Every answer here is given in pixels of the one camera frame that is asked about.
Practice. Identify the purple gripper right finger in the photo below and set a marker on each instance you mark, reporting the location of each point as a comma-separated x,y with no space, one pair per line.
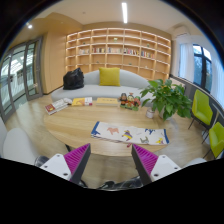
151,167

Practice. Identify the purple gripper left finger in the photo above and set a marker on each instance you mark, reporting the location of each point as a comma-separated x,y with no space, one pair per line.
69,166

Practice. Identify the round wooden table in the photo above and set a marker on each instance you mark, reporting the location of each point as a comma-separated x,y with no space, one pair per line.
73,126

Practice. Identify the small white cup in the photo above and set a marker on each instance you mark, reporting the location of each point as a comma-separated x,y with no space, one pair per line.
150,113

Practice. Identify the white chair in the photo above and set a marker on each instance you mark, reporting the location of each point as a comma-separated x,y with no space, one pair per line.
16,145

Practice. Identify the orange picture book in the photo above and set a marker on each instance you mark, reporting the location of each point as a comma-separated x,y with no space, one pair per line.
86,101

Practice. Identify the colourful toy figures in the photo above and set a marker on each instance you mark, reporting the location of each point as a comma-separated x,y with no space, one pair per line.
129,101

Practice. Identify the green potted plant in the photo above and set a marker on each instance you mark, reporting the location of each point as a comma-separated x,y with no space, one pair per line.
167,98

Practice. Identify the yellow book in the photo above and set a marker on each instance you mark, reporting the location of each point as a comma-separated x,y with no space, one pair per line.
106,101

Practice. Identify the lime green chair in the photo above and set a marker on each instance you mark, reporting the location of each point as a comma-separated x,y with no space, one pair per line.
216,138
201,109

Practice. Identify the black bag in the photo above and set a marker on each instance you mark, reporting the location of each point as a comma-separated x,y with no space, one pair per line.
73,80

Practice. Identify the grey sofa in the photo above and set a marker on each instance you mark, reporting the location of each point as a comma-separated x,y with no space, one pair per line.
129,83

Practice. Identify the yellow cushion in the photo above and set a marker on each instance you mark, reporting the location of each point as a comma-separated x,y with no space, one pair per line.
109,76

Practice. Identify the glass door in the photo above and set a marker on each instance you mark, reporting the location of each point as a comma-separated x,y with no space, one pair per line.
20,76

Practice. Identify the wooden bookshelf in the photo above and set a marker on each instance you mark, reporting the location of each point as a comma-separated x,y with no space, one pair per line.
140,52

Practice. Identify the white curtain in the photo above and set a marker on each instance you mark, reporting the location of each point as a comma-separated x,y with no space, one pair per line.
186,69

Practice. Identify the ceiling light strip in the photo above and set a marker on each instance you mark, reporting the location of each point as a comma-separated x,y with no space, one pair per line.
124,11

